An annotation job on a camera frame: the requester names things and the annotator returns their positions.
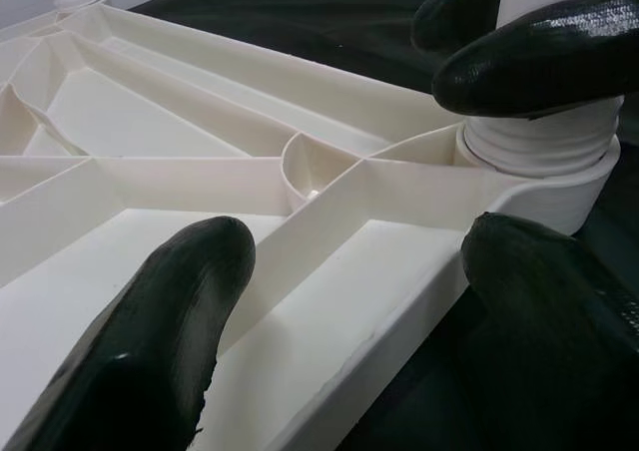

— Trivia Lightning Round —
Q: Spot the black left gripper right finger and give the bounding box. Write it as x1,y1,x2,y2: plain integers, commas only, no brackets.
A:
461,211,639,451

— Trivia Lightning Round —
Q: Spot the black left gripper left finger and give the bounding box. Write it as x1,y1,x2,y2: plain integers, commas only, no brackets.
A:
0,215,257,451

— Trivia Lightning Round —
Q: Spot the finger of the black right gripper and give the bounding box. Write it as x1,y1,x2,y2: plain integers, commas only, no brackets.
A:
411,0,506,53
431,0,639,121

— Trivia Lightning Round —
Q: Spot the white plastic table top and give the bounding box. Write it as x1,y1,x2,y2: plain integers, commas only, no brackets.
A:
0,1,623,451

